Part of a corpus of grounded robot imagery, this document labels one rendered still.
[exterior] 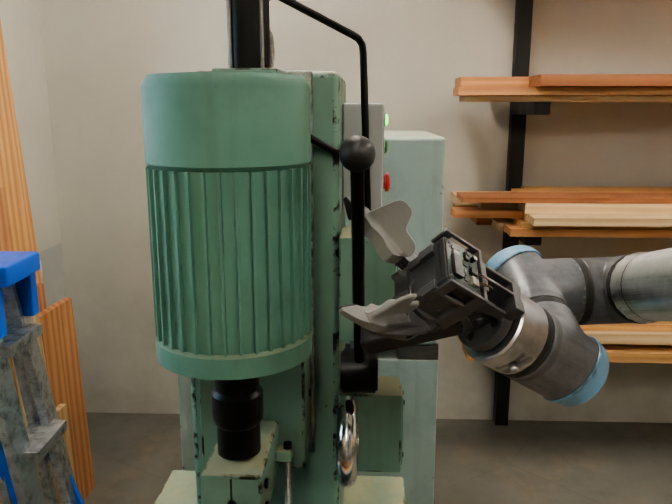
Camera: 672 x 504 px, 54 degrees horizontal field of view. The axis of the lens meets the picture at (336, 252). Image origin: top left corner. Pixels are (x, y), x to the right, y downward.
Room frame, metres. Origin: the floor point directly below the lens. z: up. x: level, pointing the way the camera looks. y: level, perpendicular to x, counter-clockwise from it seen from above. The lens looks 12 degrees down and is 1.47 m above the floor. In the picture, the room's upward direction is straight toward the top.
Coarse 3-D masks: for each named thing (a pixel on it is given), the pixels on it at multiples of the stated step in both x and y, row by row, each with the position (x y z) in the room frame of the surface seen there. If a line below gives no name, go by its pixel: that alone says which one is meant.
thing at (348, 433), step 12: (348, 396) 0.85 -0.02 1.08; (348, 408) 0.82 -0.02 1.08; (348, 420) 0.80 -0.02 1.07; (348, 432) 0.79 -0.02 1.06; (336, 444) 0.79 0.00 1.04; (348, 444) 0.78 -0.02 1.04; (336, 456) 0.79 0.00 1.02; (348, 456) 0.78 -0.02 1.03; (336, 468) 0.79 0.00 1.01; (348, 468) 0.78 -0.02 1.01; (348, 480) 0.78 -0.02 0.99
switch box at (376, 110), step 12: (348, 108) 0.98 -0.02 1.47; (360, 108) 0.98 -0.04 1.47; (372, 108) 0.98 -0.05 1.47; (384, 108) 0.98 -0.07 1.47; (348, 120) 0.98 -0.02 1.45; (360, 120) 0.98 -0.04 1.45; (372, 120) 0.98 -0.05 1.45; (348, 132) 0.98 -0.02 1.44; (360, 132) 0.98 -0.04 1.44; (372, 132) 0.98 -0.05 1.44; (372, 168) 0.98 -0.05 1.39; (348, 180) 0.98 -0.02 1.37; (372, 180) 0.98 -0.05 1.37; (348, 192) 0.98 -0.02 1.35; (372, 192) 0.98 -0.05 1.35; (372, 204) 0.98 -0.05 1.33
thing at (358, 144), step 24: (360, 144) 0.61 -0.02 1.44; (360, 168) 0.61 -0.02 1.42; (360, 192) 0.65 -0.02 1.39; (360, 216) 0.67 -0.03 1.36; (360, 240) 0.69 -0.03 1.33; (360, 264) 0.71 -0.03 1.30; (360, 288) 0.73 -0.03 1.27; (360, 336) 0.79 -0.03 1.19; (360, 360) 0.82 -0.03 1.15; (360, 384) 0.82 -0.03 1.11
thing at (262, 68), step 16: (240, 0) 0.82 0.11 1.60; (256, 0) 0.83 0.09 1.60; (240, 16) 0.82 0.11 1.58; (256, 16) 0.83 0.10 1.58; (240, 32) 0.82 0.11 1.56; (256, 32) 0.83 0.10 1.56; (240, 48) 0.82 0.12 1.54; (256, 48) 0.83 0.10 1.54; (240, 64) 0.82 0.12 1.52; (256, 64) 0.83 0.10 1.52
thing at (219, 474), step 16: (272, 432) 0.77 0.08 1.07; (272, 448) 0.74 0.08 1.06; (208, 464) 0.69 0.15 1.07; (224, 464) 0.69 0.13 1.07; (240, 464) 0.69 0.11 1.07; (256, 464) 0.69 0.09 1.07; (272, 464) 0.74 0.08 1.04; (208, 480) 0.67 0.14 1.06; (224, 480) 0.66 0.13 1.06; (240, 480) 0.66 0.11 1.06; (256, 480) 0.66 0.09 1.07; (272, 480) 0.74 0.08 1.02; (208, 496) 0.67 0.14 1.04; (224, 496) 0.66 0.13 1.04; (240, 496) 0.66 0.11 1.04; (256, 496) 0.66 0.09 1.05
